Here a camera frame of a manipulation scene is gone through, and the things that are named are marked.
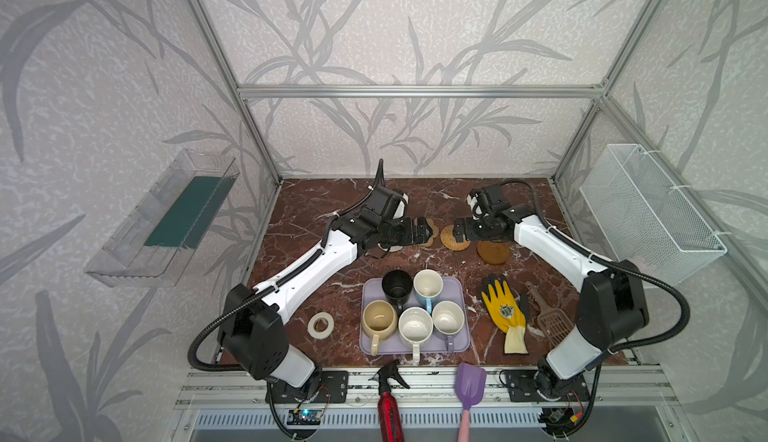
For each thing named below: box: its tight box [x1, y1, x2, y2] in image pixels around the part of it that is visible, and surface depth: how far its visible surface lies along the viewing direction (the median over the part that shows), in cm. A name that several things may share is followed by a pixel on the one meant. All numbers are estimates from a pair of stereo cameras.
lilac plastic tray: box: [359, 277, 471, 354], surface depth 81 cm
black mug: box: [382, 269, 413, 315], surface depth 85 cm
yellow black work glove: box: [481, 273, 529, 354], surface depth 86 cm
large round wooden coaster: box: [476, 240, 512, 265], surface depth 101 cm
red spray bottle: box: [368, 359, 410, 442], surface depth 69 cm
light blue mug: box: [413, 269, 444, 314], surface depth 84 cm
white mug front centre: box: [398, 306, 434, 365], surface depth 79 cm
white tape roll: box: [307, 312, 335, 340], surface depth 84 cm
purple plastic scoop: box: [456, 362, 487, 442], surface depth 74 cm
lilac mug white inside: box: [432, 300, 465, 353], surface depth 81 cm
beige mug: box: [361, 299, 397, 356], surface depth 78 cm
